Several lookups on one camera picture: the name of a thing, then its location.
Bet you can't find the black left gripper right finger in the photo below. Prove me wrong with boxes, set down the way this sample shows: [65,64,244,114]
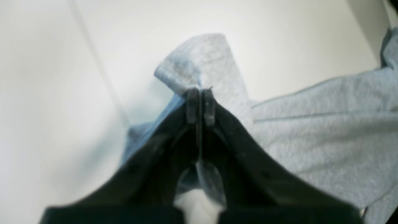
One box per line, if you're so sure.
[201,89,363,224]

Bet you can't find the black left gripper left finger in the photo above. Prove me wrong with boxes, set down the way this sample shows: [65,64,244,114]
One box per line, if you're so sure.
[40,88,201,224]

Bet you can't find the grey t-shirt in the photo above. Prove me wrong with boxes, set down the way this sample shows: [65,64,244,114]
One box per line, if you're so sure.
[121,27,398,224]

